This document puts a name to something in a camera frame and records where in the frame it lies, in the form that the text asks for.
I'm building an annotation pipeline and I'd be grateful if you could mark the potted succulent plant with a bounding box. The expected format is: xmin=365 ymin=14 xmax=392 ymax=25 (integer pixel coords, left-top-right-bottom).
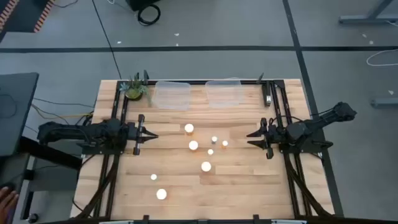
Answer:
xmin=119 ymin=73 xmax=153 ymax=106

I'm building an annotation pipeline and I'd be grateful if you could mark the long black floor cable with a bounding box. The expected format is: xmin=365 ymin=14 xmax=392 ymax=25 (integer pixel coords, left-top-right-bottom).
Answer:
xmin=91 ymin=0 xmax=123 ymax=80

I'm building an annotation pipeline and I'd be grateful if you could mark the black clamp with silver end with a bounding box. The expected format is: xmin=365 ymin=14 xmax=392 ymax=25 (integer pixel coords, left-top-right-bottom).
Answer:
xmin=262 ymin=81 xmax=273 ymax=108

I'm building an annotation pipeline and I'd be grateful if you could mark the black aluminium table frame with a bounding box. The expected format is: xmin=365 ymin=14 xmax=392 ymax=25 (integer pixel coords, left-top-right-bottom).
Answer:
xmin=70 ymin=79 xmax=346 ymax=224

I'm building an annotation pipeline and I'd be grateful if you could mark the black orange striped mat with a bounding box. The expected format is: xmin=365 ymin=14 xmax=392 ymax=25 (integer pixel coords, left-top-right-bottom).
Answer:
xmin=0 ymin=0 xmax=57 ymax=34

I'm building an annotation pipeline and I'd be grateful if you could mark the black desk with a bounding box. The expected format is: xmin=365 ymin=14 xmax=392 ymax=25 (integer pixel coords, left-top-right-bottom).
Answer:
xmin=0 ymin=72 xmax=40 ymax=157

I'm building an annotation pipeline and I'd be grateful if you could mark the black box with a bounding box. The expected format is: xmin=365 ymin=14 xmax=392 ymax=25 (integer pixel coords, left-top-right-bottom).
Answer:
xmin=126 ymin=0 xmax=161 ymax=12

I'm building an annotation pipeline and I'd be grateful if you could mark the white floor cable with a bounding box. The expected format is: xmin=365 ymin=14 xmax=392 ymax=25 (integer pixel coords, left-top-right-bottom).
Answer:
xmin=366 ymin=48 xmax=398 ymax=67

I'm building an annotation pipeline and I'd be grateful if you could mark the black coiled floor cable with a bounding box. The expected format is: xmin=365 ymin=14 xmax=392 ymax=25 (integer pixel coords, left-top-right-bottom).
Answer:
xmin=137 ymin=3 xmax=162 ymax=26

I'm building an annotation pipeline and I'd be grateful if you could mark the grey table base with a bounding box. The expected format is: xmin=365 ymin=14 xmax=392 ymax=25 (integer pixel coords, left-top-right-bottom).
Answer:
xmin=338 ymin=0 xmax=398 ymax=25

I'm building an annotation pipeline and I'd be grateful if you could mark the yellow cable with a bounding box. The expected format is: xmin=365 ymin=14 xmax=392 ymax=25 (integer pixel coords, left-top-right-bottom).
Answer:
xmin=30 ymin=104 xmax=94 ymax=121

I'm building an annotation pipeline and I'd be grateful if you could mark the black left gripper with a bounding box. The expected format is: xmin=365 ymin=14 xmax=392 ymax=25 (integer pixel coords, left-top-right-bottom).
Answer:
xmin=126 ymin=114 xmax=159 ymax=156

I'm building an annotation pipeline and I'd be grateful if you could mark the person's hand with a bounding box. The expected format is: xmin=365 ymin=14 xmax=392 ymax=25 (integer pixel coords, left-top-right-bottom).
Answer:
xmin=0 ymin=185 xmax=19 ymax=223

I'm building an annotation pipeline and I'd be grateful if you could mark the grey table foot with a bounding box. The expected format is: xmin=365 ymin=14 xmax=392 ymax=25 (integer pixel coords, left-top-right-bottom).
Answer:
xmin=369 ymin=97 xmax=398 ymax=109

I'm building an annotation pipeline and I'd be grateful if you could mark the clear plastic bin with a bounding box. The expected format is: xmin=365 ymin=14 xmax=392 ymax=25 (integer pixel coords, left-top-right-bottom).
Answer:
xmin=154 ymin=80 xmax=192 ymax=111
xmin=205 ymin=77 xmax=243 ymax=109

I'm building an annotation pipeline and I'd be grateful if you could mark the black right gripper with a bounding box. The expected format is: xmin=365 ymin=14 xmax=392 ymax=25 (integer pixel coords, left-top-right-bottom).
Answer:
xmin=247 ymin=117 xmax=279 ymax=160

